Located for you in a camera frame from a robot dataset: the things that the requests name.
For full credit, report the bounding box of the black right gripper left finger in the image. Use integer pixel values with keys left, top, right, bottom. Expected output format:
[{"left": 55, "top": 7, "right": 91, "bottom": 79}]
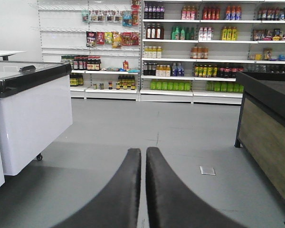
[{"left": 54, "top": 148, "right": 142, "bottom": 228}]

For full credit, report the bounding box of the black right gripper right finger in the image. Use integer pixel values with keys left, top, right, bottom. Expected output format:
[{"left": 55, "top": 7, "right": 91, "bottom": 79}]
[{"left": 146, "top": 147, "right": 242, "bottom": 228}]

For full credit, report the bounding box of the steel floor socket middle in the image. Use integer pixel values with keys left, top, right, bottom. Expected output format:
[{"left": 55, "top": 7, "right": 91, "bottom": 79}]
[{"left": 199, "top": 166, "right": 216, "bottom": 176}]

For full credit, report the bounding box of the black wooden display stand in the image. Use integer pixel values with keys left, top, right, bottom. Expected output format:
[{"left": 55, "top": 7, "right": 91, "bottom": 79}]
[{"left": 234, "top": 71, "right": 285, "bottom": 228}]

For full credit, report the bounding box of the white chest freezer far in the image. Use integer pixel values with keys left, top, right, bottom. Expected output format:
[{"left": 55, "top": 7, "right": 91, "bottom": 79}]
[{"left": 0, "top": 61, "right": 73, "bottom": 176}]

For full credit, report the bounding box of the white supermarket shelving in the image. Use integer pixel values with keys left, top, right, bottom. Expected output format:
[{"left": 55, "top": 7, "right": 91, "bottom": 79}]
[{"left": 33, "top": 0, "right": 285, "bottom": 105}]

